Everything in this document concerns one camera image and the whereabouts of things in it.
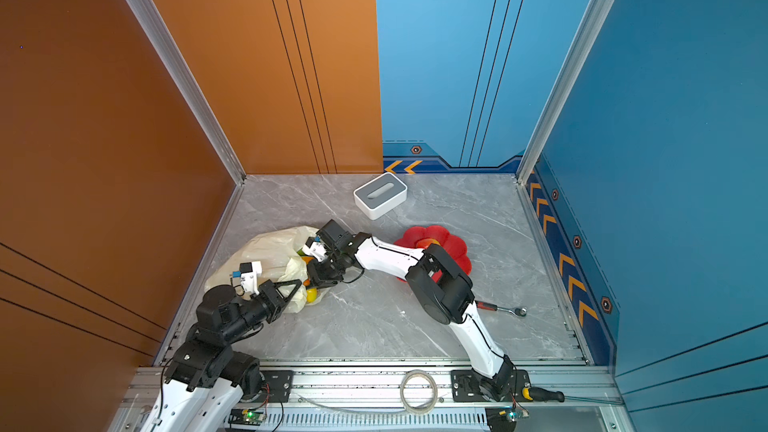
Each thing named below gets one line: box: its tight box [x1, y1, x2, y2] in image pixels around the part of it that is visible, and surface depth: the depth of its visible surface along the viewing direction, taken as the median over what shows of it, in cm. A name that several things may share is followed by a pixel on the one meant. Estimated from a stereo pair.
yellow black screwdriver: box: [522, 386, 565, 402], surface depth 72 cm
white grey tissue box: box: [353, 172, 408, 220], surface depth 111 cm
